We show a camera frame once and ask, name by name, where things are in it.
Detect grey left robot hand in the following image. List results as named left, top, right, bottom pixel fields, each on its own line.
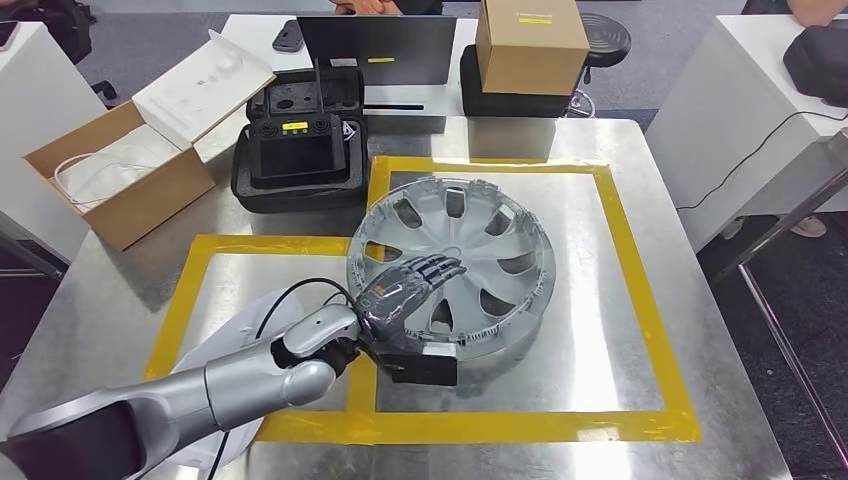
left=354, top=253, right=468, bottom=352

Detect silver plastic wheel hubcap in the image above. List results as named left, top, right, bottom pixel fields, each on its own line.
left=345, top=175, right=558, bottom=362

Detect white curved plastic part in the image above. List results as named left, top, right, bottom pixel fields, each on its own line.
left=170, top=305, right=306, bottom=473

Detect stainless steel workbench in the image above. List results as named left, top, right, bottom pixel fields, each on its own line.
left=0, top=210, right=68, bottom=283
left=712, top=129, right=848, bottom=465
left=0, top=115, right=793, bottom=480

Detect black handheld controller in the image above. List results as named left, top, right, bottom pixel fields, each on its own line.
left=248, top=59, right=349, bottom=191

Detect brown cardboard box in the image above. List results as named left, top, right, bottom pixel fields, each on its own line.
left=23, top=99, right=217, bottom=253
left=475, top=0, right=591, bottom=97

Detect dark grey laptop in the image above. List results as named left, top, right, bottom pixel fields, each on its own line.
left=296, top=14, right=460, bottom=87

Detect white box lid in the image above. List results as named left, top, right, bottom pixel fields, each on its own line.
left=132, top=29, right=276, bottom=152

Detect white foam insert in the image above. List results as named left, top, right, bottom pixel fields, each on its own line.
left=56, top=125, right=181, bottom=215

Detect person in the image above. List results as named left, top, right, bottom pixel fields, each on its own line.
left=720, top=0, right=848, bottom=241
left=331, top=0, right=445, bottom=16

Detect black round stool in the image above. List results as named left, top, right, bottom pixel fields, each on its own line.
left=568, top=13, right=633, bottom=119

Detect black backpack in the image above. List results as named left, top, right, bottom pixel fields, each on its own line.
left=0, top=0, right=117, bottom=101

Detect black bag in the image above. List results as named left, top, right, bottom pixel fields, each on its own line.
left=782, top=25, right=848, bottom=107

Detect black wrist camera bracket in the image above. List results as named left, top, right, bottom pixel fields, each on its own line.
left=360, top=334, right=399, bottom=372

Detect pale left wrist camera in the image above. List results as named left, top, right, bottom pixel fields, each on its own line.
left=390, top=341, right=460, bottom=388

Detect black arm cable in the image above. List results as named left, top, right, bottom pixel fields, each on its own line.
left=205, top=276, right=362, bottom=480

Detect small yellow bench tape frame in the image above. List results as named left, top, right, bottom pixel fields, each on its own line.
left=144, top=233, right=379, bottom=445

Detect large yellow bench tape frame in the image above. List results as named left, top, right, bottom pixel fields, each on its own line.
left=347, top=155, right=704, bottom=444

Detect black desk cable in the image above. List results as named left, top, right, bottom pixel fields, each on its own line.
left=675, top=109, right=848, bottom=213

